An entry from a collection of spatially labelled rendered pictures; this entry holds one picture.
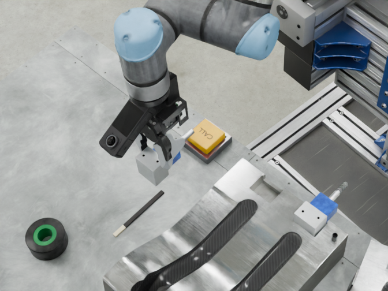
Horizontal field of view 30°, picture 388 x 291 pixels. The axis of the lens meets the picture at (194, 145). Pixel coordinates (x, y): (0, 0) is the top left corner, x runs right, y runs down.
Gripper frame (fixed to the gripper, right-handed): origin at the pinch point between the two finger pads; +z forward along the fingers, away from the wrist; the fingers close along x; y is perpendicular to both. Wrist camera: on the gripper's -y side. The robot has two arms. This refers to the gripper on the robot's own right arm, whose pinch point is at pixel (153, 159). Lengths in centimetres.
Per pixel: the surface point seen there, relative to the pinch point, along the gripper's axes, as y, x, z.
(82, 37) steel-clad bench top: 19, 48, 15
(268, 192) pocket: 12.8, -18.1, 8.8
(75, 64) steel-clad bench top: 12.5, 42.5, 15.1
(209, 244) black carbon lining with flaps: -3.8, -17.7, 7.2
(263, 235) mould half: 3.9, -24.4, 6.4
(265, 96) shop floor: 84, 42, 95
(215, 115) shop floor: 65, 50, 95
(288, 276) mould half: 0.8, -32.9, 6.5
